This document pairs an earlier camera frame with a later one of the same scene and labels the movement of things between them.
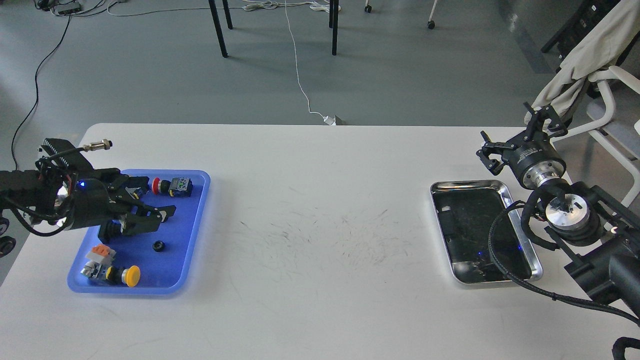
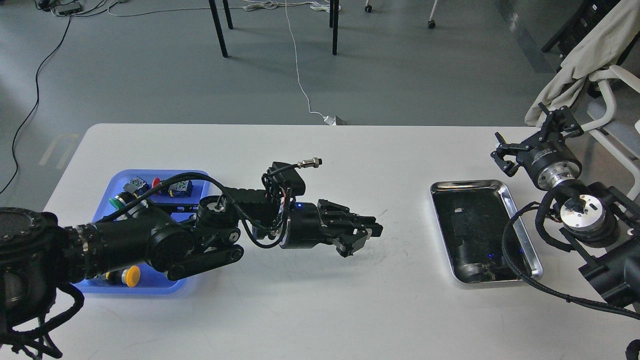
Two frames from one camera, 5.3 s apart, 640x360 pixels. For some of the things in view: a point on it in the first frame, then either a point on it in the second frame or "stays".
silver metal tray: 464,210 stays
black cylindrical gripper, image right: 534,159 to 548,164
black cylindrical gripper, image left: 91,206 to 304,228
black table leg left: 218,25 stays
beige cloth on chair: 603,46 stays
